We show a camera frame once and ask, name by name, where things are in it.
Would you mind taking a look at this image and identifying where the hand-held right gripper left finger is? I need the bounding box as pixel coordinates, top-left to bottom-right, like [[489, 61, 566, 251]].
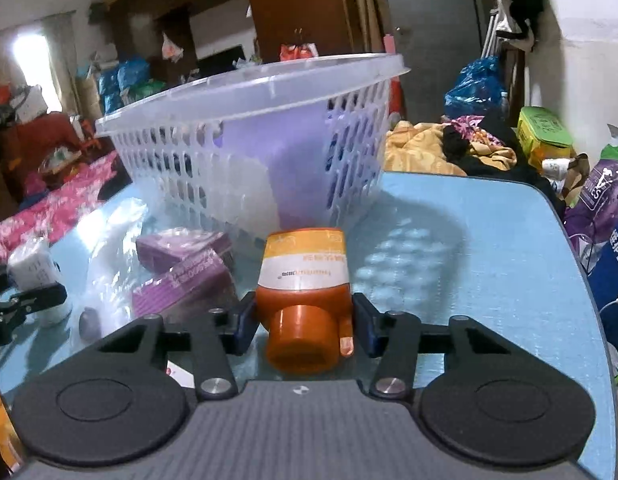
[[96, 291, 257, 403]]

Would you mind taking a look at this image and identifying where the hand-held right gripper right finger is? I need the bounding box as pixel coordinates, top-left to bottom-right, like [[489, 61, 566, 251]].
[[352, 292, 520, 401]]

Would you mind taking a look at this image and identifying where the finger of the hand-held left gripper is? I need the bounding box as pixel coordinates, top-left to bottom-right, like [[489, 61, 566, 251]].
[[0, 264, 69, 347]]

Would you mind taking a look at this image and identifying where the orange bottle with orange cap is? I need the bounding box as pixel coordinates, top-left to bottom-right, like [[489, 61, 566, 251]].
[[254, 228, 354, 375]]

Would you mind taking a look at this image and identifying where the white plastic basket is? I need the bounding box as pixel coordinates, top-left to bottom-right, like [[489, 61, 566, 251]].
[[95, 53, 411, 251]]

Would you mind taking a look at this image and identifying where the white tissue packet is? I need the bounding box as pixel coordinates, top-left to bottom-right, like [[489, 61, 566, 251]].
[[6, 237, 74, 329]]

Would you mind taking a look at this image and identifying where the purple striped box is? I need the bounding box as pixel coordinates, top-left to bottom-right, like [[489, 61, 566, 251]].
[[131, 251, 240, 319]]

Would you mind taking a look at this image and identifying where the purple box in plastic wrap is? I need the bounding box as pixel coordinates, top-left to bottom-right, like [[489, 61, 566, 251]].
[[135, 227, 234, 272]]

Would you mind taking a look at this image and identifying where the pink floral blanket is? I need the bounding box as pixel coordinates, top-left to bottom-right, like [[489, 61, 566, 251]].
[[0, 152, 132, 267]]

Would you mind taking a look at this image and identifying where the purple pouch in basket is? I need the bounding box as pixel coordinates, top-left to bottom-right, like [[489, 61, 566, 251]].
[[223, 100, 335, 231]]

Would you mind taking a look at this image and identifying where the pile of clothes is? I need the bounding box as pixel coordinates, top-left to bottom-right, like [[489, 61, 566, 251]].
[[385, 121, 518, 177]]

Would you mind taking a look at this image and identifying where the blue plastic bag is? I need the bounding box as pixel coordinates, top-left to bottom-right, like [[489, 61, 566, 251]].
[[444, 56, 506, 121], [97, 57, 153, 115]]

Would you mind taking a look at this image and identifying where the purple printed bag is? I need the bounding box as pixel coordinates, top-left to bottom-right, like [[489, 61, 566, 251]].
[[563, 158, 618, 361]]

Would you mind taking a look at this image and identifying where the green and yellow box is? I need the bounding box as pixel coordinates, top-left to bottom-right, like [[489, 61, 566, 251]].
[[517, 106, 576, 162]]

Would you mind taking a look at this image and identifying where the brown wooden cabinet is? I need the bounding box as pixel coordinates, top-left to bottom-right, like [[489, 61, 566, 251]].
[[107, 0, 390, 81]]

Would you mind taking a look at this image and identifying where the white cable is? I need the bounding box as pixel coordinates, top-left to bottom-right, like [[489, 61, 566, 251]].
[[597, 290, 618, 319]]

